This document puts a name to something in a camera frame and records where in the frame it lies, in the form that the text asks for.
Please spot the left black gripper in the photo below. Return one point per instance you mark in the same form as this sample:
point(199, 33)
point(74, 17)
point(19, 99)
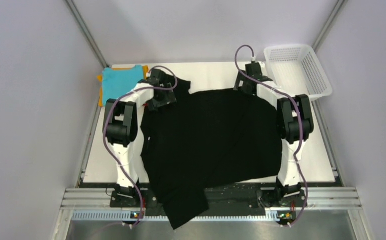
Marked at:
point(168, 98)

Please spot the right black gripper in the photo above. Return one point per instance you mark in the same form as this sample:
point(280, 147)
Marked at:
point(241, 77)

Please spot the black t-shirt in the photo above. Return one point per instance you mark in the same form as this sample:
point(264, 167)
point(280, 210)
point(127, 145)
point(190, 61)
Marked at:
point(206, 139)

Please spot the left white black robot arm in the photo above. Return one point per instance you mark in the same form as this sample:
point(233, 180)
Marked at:
point(121, 124)

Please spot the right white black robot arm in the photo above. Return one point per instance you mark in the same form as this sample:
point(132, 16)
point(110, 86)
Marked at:
point(294, 123)

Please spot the folded yellow t-shirt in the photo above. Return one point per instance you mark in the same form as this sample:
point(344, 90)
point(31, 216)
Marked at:
point(99, 96)

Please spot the folded cyan t-shirt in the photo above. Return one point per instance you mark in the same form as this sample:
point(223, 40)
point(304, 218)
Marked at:
point(118, 82)

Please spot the white plastic basket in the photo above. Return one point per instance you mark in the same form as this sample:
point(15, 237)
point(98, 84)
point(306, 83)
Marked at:
point(297, 70)

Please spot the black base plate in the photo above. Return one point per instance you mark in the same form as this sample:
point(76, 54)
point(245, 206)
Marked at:
point(197, 205)

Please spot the white slotted cable duct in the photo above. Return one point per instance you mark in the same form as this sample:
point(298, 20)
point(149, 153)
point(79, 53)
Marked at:
point(132, 216)

